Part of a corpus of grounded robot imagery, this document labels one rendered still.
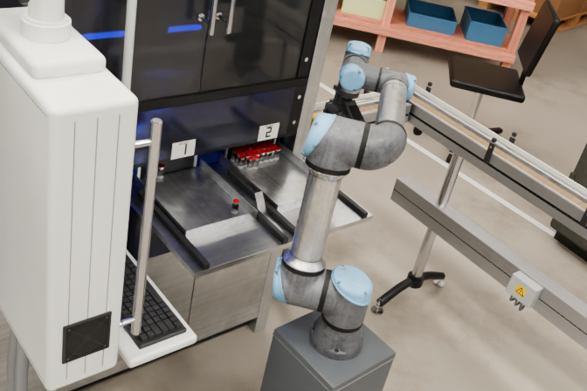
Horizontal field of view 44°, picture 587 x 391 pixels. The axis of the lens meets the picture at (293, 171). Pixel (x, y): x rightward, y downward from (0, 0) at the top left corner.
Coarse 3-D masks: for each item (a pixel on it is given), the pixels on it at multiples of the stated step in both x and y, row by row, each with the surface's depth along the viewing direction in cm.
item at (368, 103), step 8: (360, 96) 304; (368, 96) 307; (376, 96) 315; (320, 104) 291; (360, 104) 297; (368, 104) 299; (376, 104) 303; (408, 104) 314; (368, 112) 300; (376, 112) 302; (408, 112) 316; (368, 120) 301
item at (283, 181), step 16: (224, 160) 251; (288, 160) 264; (240, 176) 246; (256, 176) 251; (272, 176) 253; (288, 176) 255; (304, 176) 257; (272, 192) 244; (288, 192) 246; (288, 208) 236
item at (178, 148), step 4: (192, 140) 231; (172, 144) 226; (176, 144) 227; (180, 144) 228; (184, 144) 229; (188, 144) 230; (192, 144) 232; (172, 148) 227; (176, 148) 228; (180, 148) 229; (184, 148) 230; (188, 148) 231; (192, 148) 233; (172, 152) 228; (176, 152) 229; (180, 152) 230; (188, 152) 232; (192, 152) 233; (172, 156) 229; (176, 156) 230; (180, 156) 231; (184, 156) 232
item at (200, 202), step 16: (176, 176) 241; (192, 176) 243; (208, 176) 245; (160, 192) 232; (176, 192) 234; (192, 192) 235; (208, 192) 237; (224, 192) 239; (160, 208) 222; (176, 208) 226; (192, 208) 228; (208, 208) 229; (224, 208) 231; (240, 208) 233; (176, 224) 216; (192, 224) 221; (208, 224) 216; (224, 224) 221
